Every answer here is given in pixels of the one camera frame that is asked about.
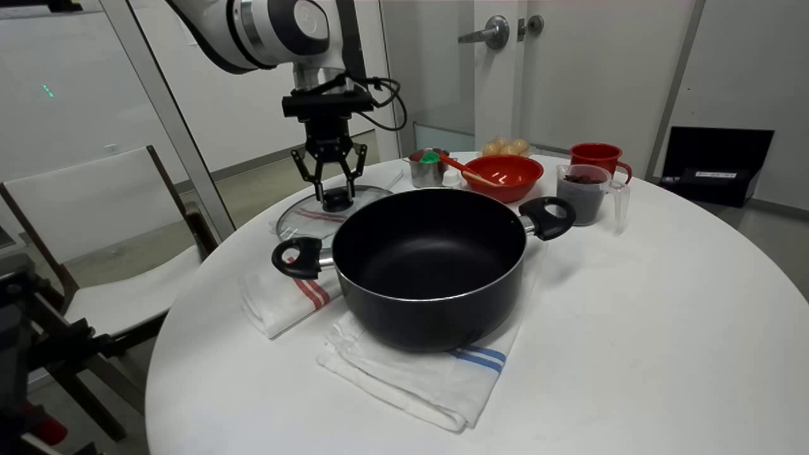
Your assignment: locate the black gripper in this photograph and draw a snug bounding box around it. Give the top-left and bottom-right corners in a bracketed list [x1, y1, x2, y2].
[290, 115, 371, 207]

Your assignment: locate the glass lid with black knob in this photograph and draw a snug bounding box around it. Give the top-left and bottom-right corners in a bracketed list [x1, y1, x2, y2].
[272, 180, 396, 249]

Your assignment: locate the black cooking pot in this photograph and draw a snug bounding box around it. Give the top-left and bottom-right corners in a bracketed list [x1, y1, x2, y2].
[269, 188, 579, 352]

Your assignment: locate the red plastic spoon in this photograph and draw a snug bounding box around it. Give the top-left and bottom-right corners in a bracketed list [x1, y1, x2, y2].
[440, 151, 503, 190]

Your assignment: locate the white towel with red stripes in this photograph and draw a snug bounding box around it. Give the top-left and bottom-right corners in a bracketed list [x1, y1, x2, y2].
[237, 199, 348, 341]

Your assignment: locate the red plastic bowl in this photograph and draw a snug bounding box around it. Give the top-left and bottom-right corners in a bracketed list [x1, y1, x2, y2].
[458, 151, 545, 204]

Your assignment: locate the white towel with blue stripes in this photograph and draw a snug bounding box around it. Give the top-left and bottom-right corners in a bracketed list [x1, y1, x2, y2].
[316, 309, 524, 436]

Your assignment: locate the white folding chair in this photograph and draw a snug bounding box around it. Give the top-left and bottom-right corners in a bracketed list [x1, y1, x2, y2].
[0, 144, 221, 338]

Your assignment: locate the silver door deadbolt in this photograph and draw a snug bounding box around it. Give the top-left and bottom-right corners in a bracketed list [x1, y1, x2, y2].
[516, 13, 545, 44]

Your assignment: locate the clear cup with dark contents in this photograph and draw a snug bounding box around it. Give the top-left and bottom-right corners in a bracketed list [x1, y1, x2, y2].
[553, 163, 635, 238]

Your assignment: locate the red cup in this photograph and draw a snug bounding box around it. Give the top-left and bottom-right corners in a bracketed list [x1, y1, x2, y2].
[569, 142, 635, 188]

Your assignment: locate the open black case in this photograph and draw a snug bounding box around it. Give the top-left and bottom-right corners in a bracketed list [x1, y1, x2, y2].
[656, 123, 776, 211]

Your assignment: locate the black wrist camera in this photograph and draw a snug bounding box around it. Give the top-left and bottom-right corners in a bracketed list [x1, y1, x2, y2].
[280, 87, 378, 122]

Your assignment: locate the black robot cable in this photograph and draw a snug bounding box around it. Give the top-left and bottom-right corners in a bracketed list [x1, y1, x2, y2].
[339, 73, 409, 135]

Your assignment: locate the grey metal frame post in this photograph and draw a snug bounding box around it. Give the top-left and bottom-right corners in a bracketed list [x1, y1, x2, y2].
[99, 0, 237, 249]

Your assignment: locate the silver door lever handle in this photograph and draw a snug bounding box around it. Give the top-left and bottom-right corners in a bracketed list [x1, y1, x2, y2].
[454, 13, 513, 50]

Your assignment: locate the black camera tripod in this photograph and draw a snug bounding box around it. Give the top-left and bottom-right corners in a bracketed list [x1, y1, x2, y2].
[0, 225, 171, 455]

